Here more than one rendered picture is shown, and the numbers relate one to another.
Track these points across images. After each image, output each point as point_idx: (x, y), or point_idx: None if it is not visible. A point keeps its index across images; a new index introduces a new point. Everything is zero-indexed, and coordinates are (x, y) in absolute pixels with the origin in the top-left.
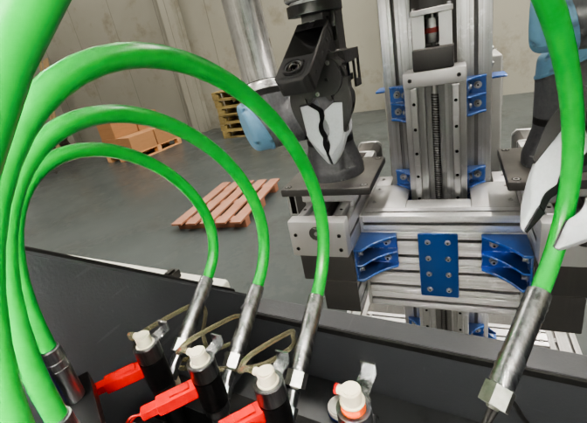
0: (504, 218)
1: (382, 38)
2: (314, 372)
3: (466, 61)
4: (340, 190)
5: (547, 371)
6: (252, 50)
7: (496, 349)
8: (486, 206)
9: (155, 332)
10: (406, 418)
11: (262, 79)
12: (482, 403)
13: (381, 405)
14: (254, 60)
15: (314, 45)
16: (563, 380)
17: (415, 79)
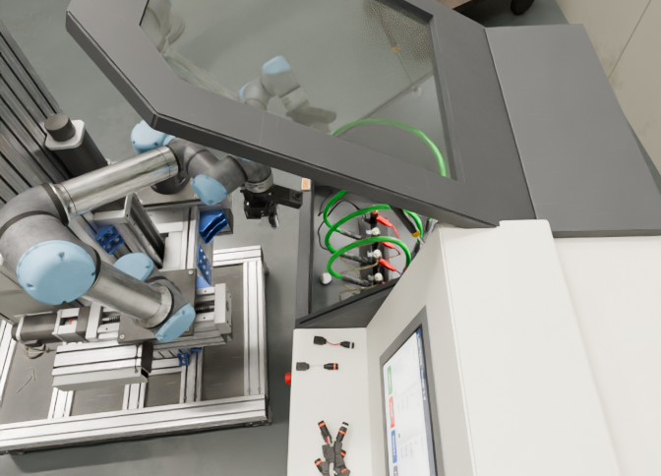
0: (196, 215)
1: (75, 218)
2: (311, 296)
3: None
4: (195, 287)
5: (311, 201)
6: (146, 285)
7: (305, 212)
8: (182, 223)
9: (372, 278)
10: (320, 256)
11: (159, 291)
12: (312, 228)
13: (317, 266)
14: (150, 289)
15: (283, 188)
16: (312, 198)
17: (127, 211)
